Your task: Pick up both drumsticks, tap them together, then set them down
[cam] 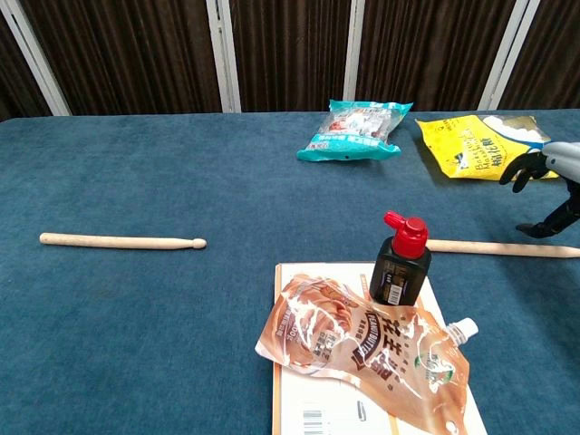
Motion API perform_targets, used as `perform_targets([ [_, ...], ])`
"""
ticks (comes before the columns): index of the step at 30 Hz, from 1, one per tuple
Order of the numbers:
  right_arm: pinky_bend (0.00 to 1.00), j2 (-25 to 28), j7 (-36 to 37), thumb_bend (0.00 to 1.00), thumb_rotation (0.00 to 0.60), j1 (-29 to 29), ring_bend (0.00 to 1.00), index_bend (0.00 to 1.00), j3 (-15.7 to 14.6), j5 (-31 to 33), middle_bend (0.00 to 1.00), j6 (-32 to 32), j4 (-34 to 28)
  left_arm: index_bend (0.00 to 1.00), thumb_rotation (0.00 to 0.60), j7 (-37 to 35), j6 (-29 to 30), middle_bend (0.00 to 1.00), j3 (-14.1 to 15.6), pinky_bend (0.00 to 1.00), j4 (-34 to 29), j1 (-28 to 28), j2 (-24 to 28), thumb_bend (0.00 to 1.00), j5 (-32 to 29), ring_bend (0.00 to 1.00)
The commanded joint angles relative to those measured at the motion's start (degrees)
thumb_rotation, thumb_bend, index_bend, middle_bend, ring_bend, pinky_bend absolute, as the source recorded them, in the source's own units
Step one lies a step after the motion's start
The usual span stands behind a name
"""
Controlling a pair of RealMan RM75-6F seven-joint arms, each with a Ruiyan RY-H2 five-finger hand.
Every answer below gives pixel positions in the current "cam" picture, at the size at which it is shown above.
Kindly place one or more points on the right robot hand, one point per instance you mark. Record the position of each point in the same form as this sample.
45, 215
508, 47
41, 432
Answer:
562, 158

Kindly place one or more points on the wooden drumstick with black-marked tip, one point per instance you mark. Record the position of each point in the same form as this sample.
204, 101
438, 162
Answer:
498, 248

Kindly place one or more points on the plain wooden drumstick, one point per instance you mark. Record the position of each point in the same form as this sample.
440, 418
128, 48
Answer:
113, 241

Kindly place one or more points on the yellow powder bag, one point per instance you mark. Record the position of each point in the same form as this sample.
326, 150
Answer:
466, 145

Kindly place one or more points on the black bottle with red cap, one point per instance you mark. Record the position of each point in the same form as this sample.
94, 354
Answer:
399, 276

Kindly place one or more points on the teal snack bag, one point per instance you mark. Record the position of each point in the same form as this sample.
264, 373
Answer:
353, 136

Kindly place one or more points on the brown peanut butter pouch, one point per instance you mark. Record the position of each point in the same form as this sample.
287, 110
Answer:
362, 344

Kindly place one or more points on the blue table mat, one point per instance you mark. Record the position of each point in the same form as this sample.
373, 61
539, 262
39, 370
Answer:
136, 317

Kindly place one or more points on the white screen frame post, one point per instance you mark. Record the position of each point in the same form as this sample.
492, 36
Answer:
505, 59
224, 59
353, 50
41, 63

